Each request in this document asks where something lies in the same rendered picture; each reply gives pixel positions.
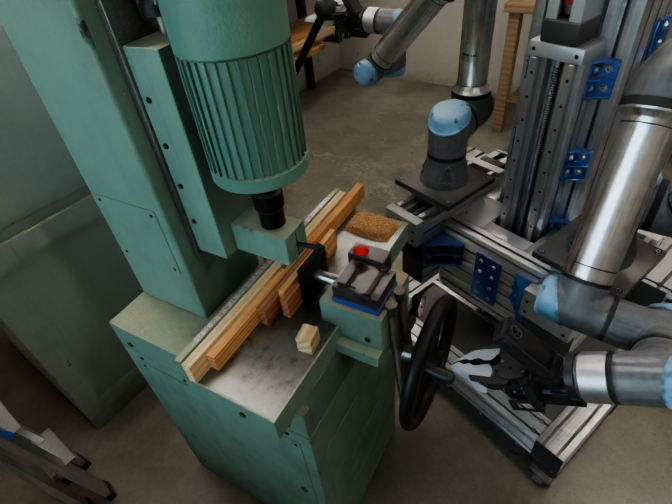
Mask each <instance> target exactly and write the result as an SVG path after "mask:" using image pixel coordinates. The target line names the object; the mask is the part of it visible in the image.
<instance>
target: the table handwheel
mask: <svg viewBox="0 0 672 504"><path fill-rule="evenodd" d="M457 314H458V303H457V300H456V298H455V297H454V296H453V295H451V294H445V295H443V296H441V297H440V298H439V299H438V300H437V301H436V303H435V304H434V305H433V307H432V309H431V310H430V312H429V314H428V316H427V318H426V320H425V322H424V324H423V326H422V329H421V331H420V333H419V336H418V338H417V341H416V344H415V346H412V345H410V344H407V343H404V342H402V344H403V351H402V353H403V354H401V357H400V358H401V360H403V361H406V362H408V363H409V364H408V368H407V371H406V375H405V379H404V383H403V387H402V392H401V397H400V404H399V422H400V425H401V427H402V428H403V429H404V430H406V431H413V430H415V429H416V428H417V427H418V426H419V425H420V424H421V422H422V421H423V419H424V417H425V415H426V414H427V412H428V410H429V407H430V405H431V403H432V401H433V398H434V396H435V394H436V391H437V389H438V386H439V383H440V381H438V380H436V379H434V378H432V377H430V376H429V375H427V374H425V373H423V370H424V367H425V364H429V365H433V366H437V367H441V368H445V366H446V362H447V359H448V356H449V352H450V349H451V345H452V341H453V337H454V332H455V327H456V322H457ZM443 318H444V323H443V328H442V333H441V338H440V342H439V336H440V331H441V326H442V322H443ZM438 342H439V345H438ZM437 348H438V349H437Z"/></svg>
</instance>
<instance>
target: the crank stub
mask: <svg viewBox="0 0 672 504"><path fill-rule="evenodd" d="M423 373H425V374H427V375H429V376H430V377H432V378H434V379H436V380H438V381H440V382H442V383H445V384H448V385H450V384H453V383H454V381H455V378H456V375H455V374H454V372H452V371H450V370H448V369H445V368H441V367H437V366H433V365H429V364H425V367H424V370H423Z"/></svg>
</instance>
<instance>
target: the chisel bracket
mask: <svg viewBox="0 0 672 504"><path fill-rule="evenodd" d="M285 217H286V223H285V224H284V225H283V226H282V227H280V228H278V229H274V230H267V229H264V228H263V227H262V226H261V223H260V219H259V215H258V212H257V211H256V210H255V208H254V207H253V206H249V207H248V208H247V209H246V210H245V211H244V212H243V213H242V214H240V215H239V216H238V217H237V218H236V219H235V220H234V221H233V222H232V223H231V228H232V232H233V235H234V238H235V241H236V245H237V248H238V249H240V250H243V251H246V252H249V253H252V254H255V255H258V256H261V257H264V258H267V259H270V260H273V261H276V262H279V263H282V264H285V265H288V266H291V265H292V264H293V262H294V261H295V260H296V259H297V258H298V257H299V255H300V254H301V253H302V252H303V251H304V250H305V249H306V248H305V247H300V246H296V242H297V241H300V242H305V243H307V238H306V232H305V227H304V221H303V220H300V219H297V218H293V217H289V216H286V215H285Z"/></svg>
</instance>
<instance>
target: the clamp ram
mask: <svg viewBox="0 0 672 504"><path fill-rule="evenodd" d="M297 275H298V280H299V285H300V289H301V294H302V299H303V301H305V302H309V301H310V300H311V299H312V297H313V296H314V295H315V293H316V292H317V291H318V289H319V288H320V287H321V285H322V284H323V283H325V284H328V285H331V284H332V283H333V281H335V280H337V279H338V277H339V275H336V274H333V273H330V272H328V266H327V259H326V252H325V246H323V251H322V252H320V253H316V252H315V251H313V252H312V253H311V254H310V256H309V257H308V258H307V259H306V260H305V261H304V263H303V264H302V265H301V266H300V267H299V269H298V270H297Z"/></svg>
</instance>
